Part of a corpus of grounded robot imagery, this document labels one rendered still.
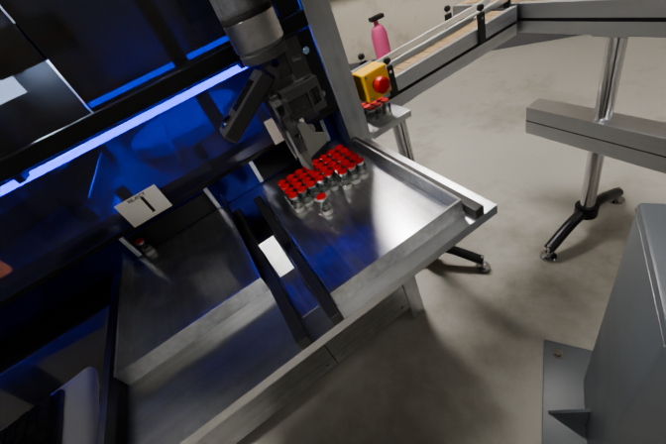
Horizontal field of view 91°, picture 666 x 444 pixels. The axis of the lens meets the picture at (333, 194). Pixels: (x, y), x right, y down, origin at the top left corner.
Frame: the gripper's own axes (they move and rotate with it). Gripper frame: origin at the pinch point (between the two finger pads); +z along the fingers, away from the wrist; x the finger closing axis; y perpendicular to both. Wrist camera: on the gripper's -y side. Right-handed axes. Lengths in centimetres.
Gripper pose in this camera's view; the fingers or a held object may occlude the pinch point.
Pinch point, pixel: (302, 163)
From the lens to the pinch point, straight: 59.9
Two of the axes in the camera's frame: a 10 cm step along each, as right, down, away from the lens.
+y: 8.3, -5.2, 1.8
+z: 3.3, 7.4, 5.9
